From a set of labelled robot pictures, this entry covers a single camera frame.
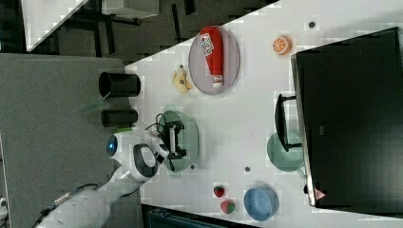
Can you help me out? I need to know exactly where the small black cylinder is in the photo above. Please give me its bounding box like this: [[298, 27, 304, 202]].
[[101, 109, 138, 127]]

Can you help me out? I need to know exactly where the black toaster oven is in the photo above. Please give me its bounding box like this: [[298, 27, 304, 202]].
[[291, 27, 403, 218]]

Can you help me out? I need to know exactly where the red ketchup bottle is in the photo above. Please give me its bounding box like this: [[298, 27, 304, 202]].
[[199, 27, 223, 88]]

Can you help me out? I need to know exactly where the large black cylinder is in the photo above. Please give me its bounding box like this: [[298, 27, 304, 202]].
[[99, 72, 141, 98]]

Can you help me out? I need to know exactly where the green glass plate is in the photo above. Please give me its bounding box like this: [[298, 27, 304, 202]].
[[267, 133, 304, 172]]

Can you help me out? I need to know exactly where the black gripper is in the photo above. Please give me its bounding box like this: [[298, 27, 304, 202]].
[[160, 121, 186, 160]]

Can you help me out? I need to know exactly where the purple plate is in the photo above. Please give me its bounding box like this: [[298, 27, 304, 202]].
[[188, 26, 240, 95]]

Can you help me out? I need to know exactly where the large red strawberry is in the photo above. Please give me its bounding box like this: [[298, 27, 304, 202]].
[[221, 199, 236, 215]]

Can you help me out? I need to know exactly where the blue bowl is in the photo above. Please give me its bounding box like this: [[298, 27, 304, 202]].
[[243, 184, 279, 221]]

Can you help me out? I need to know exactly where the orange slice toy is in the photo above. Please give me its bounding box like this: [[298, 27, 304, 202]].
[[272, 35, 292, 55]]

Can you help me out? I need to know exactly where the green plastic strainer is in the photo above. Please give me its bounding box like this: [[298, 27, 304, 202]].
[[158, 110, 200, 173]]

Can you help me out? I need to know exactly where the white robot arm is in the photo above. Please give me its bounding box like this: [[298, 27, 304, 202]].
[[32, 121, 185, 228]]

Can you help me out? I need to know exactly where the small red strawberry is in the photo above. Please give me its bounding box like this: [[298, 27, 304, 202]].
[[213, 185, 225, 198]]

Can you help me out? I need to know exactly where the yellow banana toy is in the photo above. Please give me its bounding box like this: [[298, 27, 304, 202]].
[[173, 65, 193, 93]]

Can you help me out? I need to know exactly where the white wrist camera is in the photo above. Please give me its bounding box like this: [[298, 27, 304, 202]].
[[155, 143, 169, 163]]

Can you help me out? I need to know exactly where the green marker pen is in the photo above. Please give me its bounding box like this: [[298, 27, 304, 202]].
[[114, 127, 132, 133]]

